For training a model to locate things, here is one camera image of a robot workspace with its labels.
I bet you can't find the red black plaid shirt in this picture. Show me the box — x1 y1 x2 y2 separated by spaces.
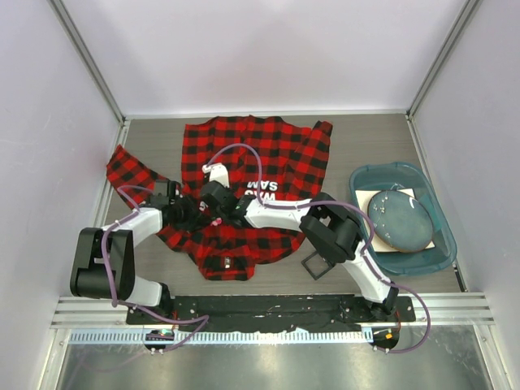
106 115 334 282

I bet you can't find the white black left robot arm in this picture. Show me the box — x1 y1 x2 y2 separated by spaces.
70 180 202 324

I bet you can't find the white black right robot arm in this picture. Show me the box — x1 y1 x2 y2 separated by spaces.
201 180 399 321

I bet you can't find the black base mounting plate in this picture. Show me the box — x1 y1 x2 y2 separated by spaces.
125 292 418 331

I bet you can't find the blue round ceramic plate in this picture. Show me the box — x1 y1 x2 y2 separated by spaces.
367 189 435 254

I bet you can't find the teal plastic bin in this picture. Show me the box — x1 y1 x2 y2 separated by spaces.
349 162 457 275

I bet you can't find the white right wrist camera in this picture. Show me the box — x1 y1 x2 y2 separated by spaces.
201 162 230 189

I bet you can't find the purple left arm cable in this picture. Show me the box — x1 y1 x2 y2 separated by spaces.
101 185 212 353

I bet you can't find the small black square frame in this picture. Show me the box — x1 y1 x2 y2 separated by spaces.
301 251 334 280

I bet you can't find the aluminium front rail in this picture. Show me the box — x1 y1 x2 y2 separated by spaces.
51 292 494 333

